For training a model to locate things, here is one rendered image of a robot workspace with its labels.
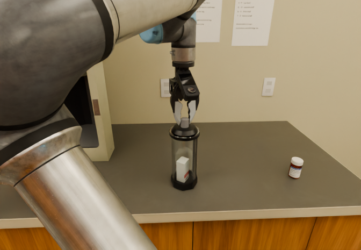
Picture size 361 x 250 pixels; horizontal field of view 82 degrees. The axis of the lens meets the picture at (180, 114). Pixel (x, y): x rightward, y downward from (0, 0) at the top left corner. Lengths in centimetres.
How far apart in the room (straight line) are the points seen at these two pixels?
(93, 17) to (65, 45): 4
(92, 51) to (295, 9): 127
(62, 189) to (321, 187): 88
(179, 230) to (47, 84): 72
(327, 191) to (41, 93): 93
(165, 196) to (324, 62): 121
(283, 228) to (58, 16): 92
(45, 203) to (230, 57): 116
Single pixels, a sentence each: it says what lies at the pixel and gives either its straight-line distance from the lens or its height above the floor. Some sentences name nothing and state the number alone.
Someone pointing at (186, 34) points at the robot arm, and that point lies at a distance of 63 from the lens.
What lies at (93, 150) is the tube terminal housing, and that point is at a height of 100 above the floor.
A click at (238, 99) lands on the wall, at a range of 137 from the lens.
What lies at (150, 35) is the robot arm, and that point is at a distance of 54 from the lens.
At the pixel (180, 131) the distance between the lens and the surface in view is 69.
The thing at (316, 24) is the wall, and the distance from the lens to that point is 148.
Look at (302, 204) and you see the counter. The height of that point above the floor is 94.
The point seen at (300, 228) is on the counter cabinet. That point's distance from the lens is 99.
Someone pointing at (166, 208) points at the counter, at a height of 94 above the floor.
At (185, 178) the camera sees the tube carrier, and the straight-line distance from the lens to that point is 78.
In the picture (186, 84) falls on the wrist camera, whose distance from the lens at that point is 62.
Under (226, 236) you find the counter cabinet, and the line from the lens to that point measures 91.
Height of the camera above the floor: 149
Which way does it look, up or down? 23 degrees down
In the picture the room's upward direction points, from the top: straight up
